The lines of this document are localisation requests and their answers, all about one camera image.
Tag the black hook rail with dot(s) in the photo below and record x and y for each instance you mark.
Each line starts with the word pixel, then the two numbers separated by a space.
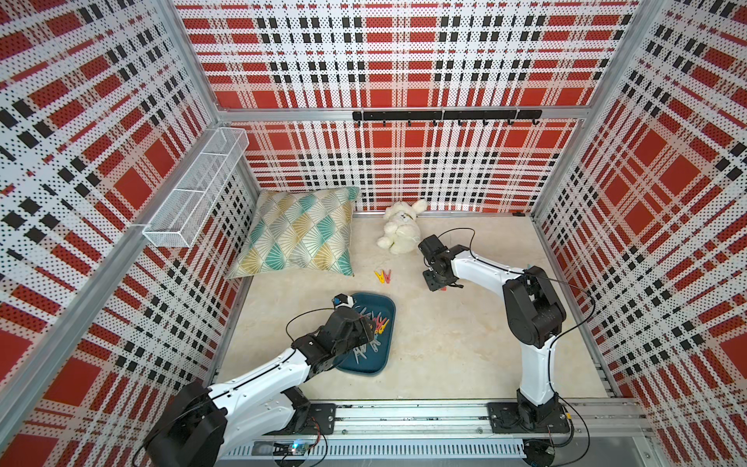
pixel 507 115

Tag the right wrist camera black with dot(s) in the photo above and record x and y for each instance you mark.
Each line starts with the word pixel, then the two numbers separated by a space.
pixel 432 246

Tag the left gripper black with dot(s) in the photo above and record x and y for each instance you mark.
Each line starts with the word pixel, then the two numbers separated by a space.
pixel 365 334

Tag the patterned cushion teal yellow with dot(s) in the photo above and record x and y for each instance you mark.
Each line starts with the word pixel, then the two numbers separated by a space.
pixel 299 231

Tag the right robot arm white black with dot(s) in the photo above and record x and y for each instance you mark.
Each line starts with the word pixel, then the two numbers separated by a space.
pixel 534 315

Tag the green circuit board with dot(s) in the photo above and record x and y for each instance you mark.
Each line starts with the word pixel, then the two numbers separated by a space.
pixel 296 448

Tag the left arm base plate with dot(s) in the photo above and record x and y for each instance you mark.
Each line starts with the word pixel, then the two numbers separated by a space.
pixel 318 417

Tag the teal plastic storage box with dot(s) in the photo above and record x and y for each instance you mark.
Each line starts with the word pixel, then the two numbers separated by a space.
pixel 377 308

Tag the white plush toy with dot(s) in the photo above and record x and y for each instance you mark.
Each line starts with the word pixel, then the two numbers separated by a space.
pixel 401 233

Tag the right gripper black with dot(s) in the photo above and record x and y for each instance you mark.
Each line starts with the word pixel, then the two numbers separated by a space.
pixel 432 284

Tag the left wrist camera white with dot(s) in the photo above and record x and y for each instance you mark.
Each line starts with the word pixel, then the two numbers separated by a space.
pixel 343 300

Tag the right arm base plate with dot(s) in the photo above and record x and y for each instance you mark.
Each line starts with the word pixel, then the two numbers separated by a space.
pixel 513 418

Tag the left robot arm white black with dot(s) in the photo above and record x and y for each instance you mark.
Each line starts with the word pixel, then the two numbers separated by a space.
pixel 203 423

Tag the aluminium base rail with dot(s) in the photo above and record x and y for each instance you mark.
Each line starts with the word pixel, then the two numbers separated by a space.
pixel 467 418

